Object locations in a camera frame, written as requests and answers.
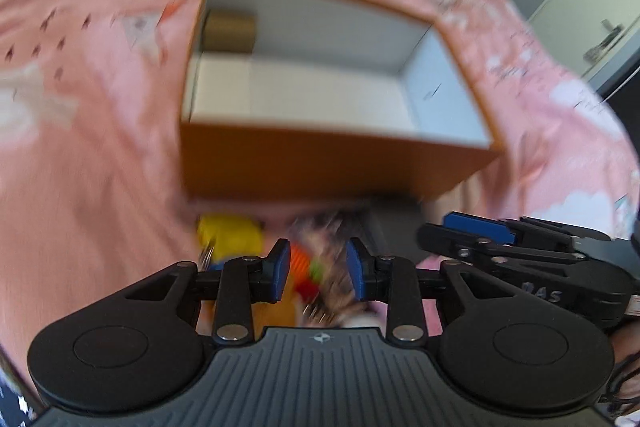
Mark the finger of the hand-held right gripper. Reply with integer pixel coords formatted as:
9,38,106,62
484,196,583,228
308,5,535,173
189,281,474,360
442,212,612,244
417,222,587,266

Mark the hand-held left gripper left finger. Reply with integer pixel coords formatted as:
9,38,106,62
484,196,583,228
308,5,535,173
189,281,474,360
120,238,292,344

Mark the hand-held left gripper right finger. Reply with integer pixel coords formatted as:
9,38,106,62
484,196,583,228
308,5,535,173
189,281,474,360
346,237,507,345

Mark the dark grey ribbed box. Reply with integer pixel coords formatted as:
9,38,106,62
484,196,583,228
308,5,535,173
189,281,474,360
367,201,432,254

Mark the orange cardboard box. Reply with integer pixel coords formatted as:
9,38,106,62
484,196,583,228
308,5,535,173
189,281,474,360
180,0,505,202

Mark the orange striped toy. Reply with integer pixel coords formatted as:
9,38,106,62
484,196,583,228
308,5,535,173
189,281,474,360
290,243,326,303

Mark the yellow toy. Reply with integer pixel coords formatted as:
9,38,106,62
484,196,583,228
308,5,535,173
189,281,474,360
197,214,266,260

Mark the pink printed blanket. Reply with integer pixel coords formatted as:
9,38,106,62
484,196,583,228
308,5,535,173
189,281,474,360
0,0,636,388

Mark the gold box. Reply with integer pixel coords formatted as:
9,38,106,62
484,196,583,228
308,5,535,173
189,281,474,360
202,9,258,54

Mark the dark blue star-print cloth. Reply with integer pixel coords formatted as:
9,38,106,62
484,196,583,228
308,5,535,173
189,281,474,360
0,369,43,427

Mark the metal door handle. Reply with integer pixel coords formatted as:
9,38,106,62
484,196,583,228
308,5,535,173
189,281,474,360
584,21,626,60

